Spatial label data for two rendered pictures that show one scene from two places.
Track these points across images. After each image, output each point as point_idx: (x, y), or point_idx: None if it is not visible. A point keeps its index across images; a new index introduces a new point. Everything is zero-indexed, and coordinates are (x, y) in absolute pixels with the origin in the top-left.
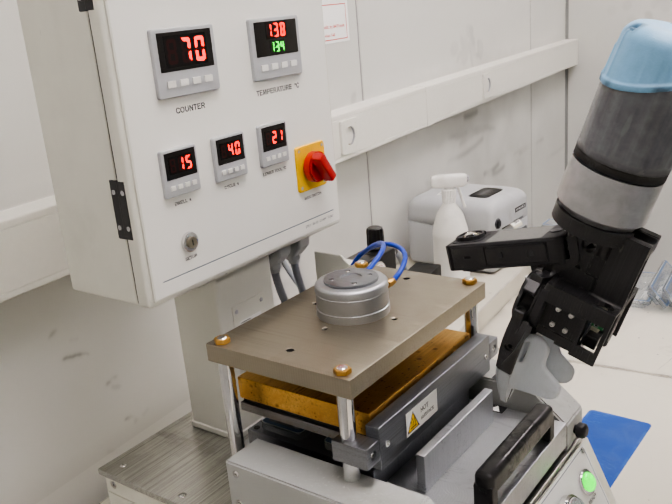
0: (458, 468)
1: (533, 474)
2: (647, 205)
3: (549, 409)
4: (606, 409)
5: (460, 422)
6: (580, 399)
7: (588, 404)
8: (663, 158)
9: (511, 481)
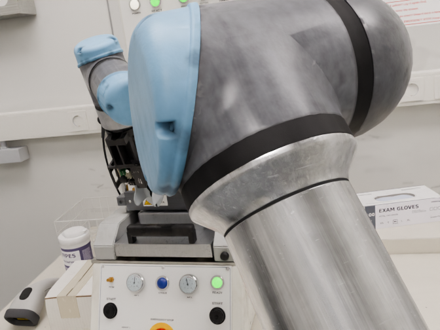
0: None
1: (169, 249)
2: (103, 119)
3: (187, 226)
4: (427, 321)
5: (169, 214)
6: (430, 309)
7: (426, 313)
8: (93, 98)
9: (153, 242)
